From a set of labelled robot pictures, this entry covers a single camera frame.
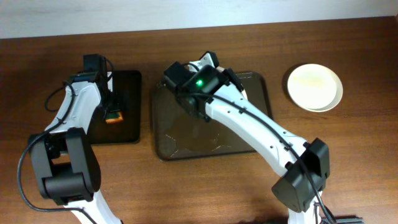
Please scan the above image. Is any small black tray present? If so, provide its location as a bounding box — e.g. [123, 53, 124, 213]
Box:
[87, 70, 142, 145]

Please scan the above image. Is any green and orange sponge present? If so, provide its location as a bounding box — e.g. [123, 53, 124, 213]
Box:
[104, 111, 124, 124]

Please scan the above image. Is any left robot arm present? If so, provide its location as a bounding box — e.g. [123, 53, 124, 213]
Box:
[23, 54, 123, 223]

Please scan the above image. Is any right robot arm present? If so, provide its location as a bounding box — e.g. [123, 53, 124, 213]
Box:
[163, 62, 336, 223]

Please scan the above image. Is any white plate top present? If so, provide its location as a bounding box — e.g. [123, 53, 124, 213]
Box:
[287, 63, 343, 113]

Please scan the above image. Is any large brown tray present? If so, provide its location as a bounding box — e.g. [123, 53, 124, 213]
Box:
[151, 84, 255, 161]

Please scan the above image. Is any white plate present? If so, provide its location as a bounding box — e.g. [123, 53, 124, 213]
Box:
[287, 63, 343, 113]
[216, 67, 248, 99]

